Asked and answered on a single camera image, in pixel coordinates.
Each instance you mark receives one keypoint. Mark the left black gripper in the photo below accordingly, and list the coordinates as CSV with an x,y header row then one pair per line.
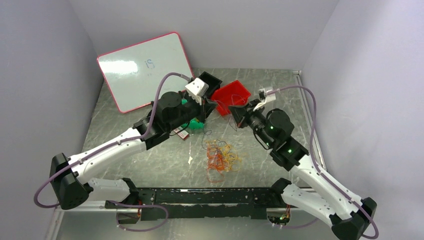
x,y
204,109

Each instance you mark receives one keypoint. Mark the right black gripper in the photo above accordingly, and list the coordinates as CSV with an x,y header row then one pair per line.
x,y
241,115

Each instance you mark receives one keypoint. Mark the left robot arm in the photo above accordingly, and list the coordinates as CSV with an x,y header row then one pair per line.
x,y
73,177

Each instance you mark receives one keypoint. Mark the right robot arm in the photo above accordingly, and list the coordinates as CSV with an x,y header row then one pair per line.
x,y
346,213

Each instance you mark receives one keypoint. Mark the red plastic bin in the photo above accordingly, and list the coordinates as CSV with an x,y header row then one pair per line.
x,y
232,94

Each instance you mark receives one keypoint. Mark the green plastic bin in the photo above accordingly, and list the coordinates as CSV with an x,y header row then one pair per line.
x,y
193,124

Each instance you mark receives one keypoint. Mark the black plastic bin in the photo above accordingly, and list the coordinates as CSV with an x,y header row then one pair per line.
x,y
213,83

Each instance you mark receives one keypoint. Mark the small red white box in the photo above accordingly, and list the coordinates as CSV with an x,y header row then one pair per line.
x,y
182,133

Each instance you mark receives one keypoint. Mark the pink framed whiteboard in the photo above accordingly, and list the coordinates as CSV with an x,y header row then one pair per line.
x,y
133,73

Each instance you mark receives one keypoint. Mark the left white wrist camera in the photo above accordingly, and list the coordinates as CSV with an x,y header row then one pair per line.
x,y
196,90

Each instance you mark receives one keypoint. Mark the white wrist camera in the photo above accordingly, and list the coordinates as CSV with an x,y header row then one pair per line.
x,y
266,95
196,90

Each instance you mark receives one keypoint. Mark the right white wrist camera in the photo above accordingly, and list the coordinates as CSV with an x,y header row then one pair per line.
x,y
266,95

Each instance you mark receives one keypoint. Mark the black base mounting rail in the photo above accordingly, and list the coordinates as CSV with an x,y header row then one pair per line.
x,y
159,212

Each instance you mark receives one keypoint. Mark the aluminium frame rail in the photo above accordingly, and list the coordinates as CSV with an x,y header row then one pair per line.
x,y
204,199

